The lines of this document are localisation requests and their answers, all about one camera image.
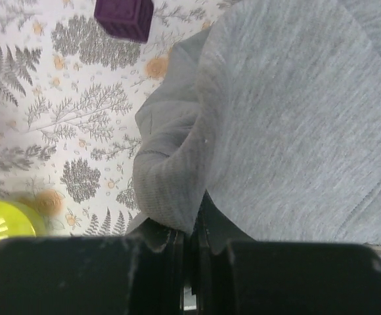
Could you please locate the yellow-green bowl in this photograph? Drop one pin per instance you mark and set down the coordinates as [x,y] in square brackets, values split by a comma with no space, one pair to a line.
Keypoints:
[19,220]

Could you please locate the purple cube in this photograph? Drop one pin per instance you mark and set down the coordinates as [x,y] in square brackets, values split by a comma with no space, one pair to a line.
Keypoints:
[125,19]

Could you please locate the floral tablecloth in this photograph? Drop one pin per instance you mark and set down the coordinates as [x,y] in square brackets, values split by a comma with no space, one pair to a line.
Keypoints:
[68,96]

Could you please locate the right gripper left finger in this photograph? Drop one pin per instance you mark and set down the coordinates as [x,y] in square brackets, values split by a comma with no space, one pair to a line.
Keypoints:
[140,273]

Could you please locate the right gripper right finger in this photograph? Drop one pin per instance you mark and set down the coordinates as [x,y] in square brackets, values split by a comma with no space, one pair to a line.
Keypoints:
[236,274]

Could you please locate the grey sweatshirt cloth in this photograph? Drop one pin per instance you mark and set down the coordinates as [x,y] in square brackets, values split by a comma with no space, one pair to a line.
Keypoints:
[275,113]

